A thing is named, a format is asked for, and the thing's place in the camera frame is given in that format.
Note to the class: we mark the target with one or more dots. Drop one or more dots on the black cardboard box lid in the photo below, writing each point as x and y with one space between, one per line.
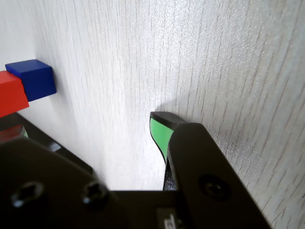
35 131

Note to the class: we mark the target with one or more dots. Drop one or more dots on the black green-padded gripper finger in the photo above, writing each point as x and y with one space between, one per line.
35 181
202 167

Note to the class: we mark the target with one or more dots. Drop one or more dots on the blue wooden cube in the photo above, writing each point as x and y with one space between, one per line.
38 81

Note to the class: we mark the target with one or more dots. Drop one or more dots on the red wooden cube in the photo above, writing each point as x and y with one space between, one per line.
10 95

